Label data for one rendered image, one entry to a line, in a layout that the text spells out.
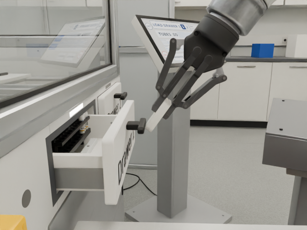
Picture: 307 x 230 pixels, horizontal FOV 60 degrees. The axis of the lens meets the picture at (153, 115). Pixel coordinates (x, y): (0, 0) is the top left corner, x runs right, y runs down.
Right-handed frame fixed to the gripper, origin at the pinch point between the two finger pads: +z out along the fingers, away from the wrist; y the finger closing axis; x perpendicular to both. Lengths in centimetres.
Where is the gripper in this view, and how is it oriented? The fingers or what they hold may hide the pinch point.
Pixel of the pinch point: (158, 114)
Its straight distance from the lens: 52.0
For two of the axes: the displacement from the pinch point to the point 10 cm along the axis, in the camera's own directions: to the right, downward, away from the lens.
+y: -8.2, -5.6, -1.2
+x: -0.3, 2.6, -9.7
